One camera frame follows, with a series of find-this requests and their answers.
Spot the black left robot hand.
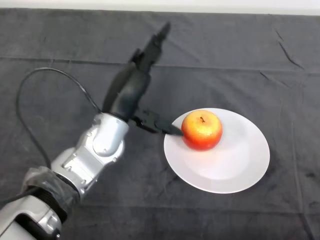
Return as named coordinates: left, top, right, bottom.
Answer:
left=101, top=21, right=185, bottom=138

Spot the red yellow apple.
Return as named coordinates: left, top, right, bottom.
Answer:
left=181, top=109, right=224, bottom=152

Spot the white round plate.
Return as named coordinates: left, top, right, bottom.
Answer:
left=163, top=107, right=271, bottom=194

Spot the dark grey table cloth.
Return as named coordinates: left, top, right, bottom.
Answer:
left=0, top=7, right=320, bottom=240

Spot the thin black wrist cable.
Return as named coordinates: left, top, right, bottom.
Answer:
left=0, top=67, right=104, bottom=205

